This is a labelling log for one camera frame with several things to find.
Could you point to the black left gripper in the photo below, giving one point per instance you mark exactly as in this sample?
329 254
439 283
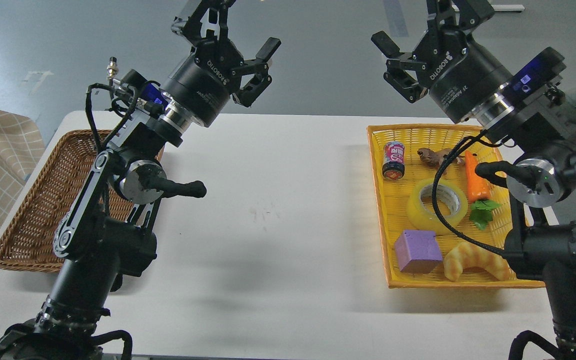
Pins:
204 82

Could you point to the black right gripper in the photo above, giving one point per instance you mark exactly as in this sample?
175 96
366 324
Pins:
459 74

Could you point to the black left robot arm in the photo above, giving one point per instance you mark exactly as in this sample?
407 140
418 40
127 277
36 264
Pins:
108 231

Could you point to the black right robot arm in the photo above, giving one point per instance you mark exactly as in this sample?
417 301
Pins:
542 185

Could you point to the brown toy animal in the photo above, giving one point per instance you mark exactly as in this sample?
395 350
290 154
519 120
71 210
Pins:
434 159

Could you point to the red soda can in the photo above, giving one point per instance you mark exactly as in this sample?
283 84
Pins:
393 161

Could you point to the orange toy carrot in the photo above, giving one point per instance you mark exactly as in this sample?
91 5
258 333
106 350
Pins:
478 194

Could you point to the yellow plastic basket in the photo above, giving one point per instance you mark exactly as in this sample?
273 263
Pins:
405 204

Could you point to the purple foam cube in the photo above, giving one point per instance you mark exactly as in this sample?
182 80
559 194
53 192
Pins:
417 251

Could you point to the toy croissant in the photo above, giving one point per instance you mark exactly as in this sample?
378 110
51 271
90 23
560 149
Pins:
467 255

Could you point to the brown wicker basket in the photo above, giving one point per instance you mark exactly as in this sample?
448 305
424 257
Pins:
26 245

